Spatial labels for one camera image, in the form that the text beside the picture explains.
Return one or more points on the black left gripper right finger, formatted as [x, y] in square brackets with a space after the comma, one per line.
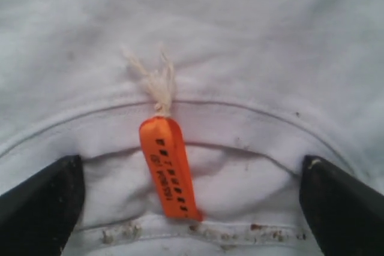
[344, 214]

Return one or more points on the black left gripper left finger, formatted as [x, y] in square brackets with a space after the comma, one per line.
[39, 215]

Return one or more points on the white t-shirt red lettering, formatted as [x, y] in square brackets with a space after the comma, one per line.
[259, 84]

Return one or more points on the orange fabric tag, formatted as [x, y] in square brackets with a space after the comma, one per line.
[163, 144]

